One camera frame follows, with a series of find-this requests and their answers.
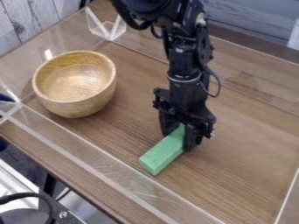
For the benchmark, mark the grey metal bracket with screw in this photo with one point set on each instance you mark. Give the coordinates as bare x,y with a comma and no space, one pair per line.
58,214

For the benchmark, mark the green rectangular block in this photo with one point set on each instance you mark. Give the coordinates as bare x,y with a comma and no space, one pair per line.
163,153

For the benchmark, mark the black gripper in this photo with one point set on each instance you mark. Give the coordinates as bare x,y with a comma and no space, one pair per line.
182,105

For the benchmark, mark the clear acrylic tray walls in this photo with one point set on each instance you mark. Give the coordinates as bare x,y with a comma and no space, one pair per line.
240,179

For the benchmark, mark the brown wooden bowl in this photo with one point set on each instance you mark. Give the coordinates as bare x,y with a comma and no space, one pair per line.
75,83

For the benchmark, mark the white object at right edge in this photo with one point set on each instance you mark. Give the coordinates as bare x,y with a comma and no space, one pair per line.
294,37

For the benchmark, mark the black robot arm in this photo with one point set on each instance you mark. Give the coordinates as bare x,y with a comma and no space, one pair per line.
178,22

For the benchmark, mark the black table leg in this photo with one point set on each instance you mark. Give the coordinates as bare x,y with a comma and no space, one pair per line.
50,184

